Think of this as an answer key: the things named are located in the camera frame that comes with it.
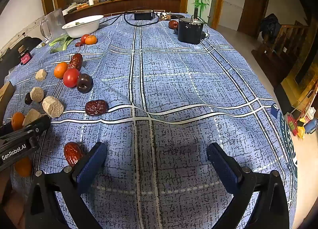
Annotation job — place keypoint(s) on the small red tomato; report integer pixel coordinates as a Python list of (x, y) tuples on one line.
[(84, 39)]

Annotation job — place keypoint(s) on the brown wooden door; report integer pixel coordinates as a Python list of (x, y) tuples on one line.
[(253, 10)]

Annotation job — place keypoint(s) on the dark purple plum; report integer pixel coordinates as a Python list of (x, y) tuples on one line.
[(84, 83)]

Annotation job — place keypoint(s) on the clear glass pitcher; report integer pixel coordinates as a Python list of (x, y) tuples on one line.
[(56, 21)]

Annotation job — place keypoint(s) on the black cylindrical appliance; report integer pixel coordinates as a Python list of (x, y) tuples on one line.
[(188, 31)]

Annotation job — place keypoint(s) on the dark jacket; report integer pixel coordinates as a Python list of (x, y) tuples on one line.
[(270, 25)]

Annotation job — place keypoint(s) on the red hand broom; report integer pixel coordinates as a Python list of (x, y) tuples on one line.
[(293, 124)]

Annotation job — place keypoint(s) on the black power adapter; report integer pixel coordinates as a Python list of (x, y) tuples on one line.
[(143, 16)]

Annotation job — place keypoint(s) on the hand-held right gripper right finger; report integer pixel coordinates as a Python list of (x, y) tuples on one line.
[(223, 167)]

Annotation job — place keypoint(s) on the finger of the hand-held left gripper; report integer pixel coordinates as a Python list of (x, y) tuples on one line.
[(5, 127), (39, 124)]

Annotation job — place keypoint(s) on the small tangerine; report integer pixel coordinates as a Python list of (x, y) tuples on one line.
[(91, 40)]

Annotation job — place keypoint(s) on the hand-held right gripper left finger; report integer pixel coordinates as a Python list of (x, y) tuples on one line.
[(91, 167)]

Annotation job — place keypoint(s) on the green scallions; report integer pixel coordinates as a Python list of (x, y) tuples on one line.
[(62, 42)]

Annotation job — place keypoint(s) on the black leather sofa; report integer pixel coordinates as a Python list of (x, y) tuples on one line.
[(13, 46)]

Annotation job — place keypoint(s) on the blue plastic tub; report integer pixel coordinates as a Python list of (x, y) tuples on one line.
[(311, 126)]

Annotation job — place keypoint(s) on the blue plaid tablecloth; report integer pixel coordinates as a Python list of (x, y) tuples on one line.
[(174, 82)]

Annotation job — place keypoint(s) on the wooden stair railing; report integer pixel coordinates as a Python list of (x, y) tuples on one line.
[(285, 36)]

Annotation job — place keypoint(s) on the dark jar with pink label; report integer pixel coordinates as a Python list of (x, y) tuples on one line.
[(26, 57)]

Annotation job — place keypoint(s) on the brown cardboard box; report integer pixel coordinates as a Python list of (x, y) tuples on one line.
[(6, 95)]

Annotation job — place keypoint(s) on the red jujube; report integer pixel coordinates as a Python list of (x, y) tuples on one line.
[(96, 107), (72, 154), (75, 62)]

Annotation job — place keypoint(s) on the dark red apple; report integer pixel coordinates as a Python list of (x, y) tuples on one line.
[(173, 24)]

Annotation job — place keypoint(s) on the white basin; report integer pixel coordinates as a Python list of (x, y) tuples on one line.
[(82, 26)]

